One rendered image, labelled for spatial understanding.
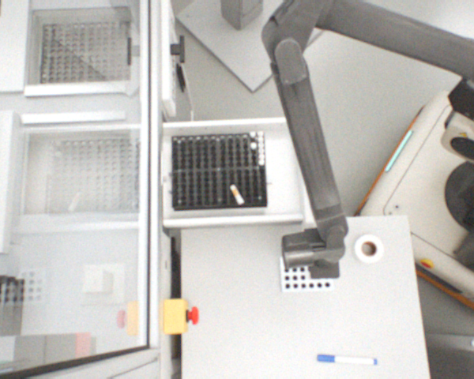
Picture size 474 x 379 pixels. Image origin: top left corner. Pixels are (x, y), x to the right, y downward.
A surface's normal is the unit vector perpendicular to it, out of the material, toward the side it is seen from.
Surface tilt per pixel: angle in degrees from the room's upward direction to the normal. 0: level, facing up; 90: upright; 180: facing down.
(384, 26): 46
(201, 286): 0
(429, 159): 0
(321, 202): 37
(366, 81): 0
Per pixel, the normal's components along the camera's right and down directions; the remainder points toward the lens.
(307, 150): 0.04, 0.56
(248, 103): -0.02, -0.25
